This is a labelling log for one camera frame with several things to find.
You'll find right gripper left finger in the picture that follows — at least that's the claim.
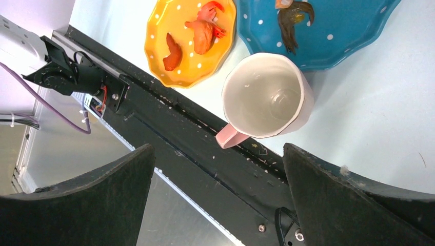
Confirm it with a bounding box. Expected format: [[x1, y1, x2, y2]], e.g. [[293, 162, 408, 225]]
[[1, 144, 155, 245]]

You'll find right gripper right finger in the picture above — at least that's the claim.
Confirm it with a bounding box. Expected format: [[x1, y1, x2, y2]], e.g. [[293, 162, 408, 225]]
[[283, 143, 434, 245]]

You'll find pink white mug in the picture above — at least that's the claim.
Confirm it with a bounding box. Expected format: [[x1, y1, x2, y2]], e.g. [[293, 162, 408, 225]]
[[215, 53, 314, 149]]

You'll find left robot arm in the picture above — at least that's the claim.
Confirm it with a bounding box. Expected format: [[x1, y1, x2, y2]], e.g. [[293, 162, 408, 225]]
[[1, 16, 128, 112]]

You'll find shrimp piece lower orange plate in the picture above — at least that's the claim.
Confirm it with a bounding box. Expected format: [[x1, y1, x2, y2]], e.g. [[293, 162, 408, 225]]
[[163, 33, 183, 71]]

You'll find shrimp piece orange plate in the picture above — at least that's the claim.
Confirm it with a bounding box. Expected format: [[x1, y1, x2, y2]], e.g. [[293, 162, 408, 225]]
[[163, 33, 183, 71], [185, 1, 226, 55]]

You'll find blue dotted plate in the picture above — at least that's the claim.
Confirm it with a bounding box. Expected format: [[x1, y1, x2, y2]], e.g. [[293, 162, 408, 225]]
[[236, 0, 399, 71]]

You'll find orange dotted plate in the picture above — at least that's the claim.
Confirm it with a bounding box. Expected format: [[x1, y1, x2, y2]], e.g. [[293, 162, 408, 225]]
[[144, 1, 236, 89]]

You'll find dark food scrap blue plate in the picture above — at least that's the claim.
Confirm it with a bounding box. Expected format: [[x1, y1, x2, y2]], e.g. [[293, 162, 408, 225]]
[[277, 1, 315, 55]]

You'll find shrimp piece upper orange plate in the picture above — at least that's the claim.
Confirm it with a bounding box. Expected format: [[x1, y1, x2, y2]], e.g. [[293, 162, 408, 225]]
[[185, 1, 226, 55]]

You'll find salmon piece on blue plate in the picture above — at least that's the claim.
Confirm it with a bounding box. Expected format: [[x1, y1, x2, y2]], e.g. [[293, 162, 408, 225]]
[[274, 0, 294, 9]]

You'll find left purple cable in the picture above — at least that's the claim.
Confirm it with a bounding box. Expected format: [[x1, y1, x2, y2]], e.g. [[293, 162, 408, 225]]
[[0, 61, 92, 135]]

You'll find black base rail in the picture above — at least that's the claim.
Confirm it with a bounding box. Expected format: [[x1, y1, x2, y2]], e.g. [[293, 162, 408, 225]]
[[55, 26, 294, 245]]

